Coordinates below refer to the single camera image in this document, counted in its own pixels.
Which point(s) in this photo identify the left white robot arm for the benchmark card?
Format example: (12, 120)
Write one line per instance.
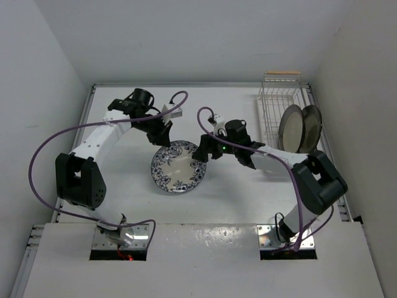
(78, 178)

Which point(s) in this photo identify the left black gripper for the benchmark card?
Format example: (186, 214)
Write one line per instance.
(160, 137)

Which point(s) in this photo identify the metal base plate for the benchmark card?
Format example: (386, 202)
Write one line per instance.
(268, 240)
(131, 238)

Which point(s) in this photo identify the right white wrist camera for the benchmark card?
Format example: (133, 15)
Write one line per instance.
(218, 123)

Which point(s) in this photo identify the blue floral white plate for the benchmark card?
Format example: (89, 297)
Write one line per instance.
(174, 170)

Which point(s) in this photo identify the black checkered rim plate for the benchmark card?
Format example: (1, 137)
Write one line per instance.
(313, 126)

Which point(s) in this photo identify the white wire dish rack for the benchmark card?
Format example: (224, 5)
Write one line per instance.
(280, 89)

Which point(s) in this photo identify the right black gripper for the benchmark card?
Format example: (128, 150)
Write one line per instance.
(207, 146)

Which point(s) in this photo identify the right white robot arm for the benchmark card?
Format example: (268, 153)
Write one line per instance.
(316, 181)

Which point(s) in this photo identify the silver rimmed cream plate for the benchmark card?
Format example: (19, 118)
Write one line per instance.
(291, 129)

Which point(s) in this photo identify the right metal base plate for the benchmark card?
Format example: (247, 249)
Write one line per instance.
(268, 240)

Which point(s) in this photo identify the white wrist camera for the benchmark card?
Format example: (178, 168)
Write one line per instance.
(218, 123)
(168, 113)

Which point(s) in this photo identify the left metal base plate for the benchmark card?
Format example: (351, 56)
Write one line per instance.
(131, 238)

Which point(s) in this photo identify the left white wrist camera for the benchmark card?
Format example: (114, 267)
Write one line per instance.
(168, 113)

